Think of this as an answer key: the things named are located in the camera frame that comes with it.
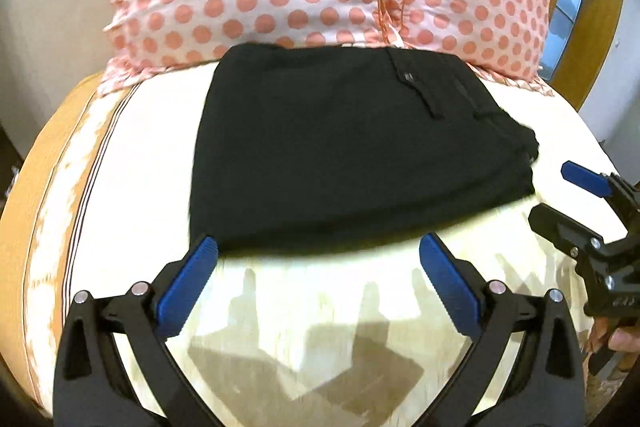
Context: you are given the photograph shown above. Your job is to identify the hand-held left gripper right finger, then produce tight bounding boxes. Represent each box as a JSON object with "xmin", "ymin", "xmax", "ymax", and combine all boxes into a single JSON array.
[{"xmin": 419, "ymin": 233, "xmax": 586, "ymax": 427}]

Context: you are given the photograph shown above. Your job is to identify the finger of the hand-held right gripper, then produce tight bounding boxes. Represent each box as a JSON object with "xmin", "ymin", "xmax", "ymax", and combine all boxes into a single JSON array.
[
  {"xmin": 561, "ymin": 161, "xmax": 640, "ymax": 222},
  {"xmin": 528, "ymin": 204, "xmax": 607, "ymax": 264}
]

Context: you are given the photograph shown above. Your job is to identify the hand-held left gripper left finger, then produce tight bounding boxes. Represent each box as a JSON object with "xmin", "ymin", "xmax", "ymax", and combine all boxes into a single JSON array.
[{"xmin": 52, "ymin": 234, "xmax": 221, "ymax": 427}]

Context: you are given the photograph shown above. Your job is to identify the black pants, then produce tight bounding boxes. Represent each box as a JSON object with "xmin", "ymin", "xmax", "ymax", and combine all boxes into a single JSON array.
[{"xmin": 189, "ymin": 43, "xmax": 541, "ymax": 254}]

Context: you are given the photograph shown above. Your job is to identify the person's right hand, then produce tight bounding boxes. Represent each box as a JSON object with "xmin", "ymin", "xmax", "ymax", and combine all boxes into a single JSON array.
[{"xmin": 586, "ymin": 321, "xmax": 640, "ymax": 380}]

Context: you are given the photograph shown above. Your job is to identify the pale yellow patterned blanket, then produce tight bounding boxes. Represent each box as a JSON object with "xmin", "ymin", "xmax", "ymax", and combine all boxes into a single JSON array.
[{"xmin": 30, "ymin": 57, "xmax": 640, "ymax": 427}]

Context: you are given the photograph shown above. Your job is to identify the orange mattress cover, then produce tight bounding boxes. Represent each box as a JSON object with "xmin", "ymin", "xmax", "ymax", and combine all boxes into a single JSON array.
[{"xmin": 0, "ymin": 74, "xmax": 103, "ymax": 410}]

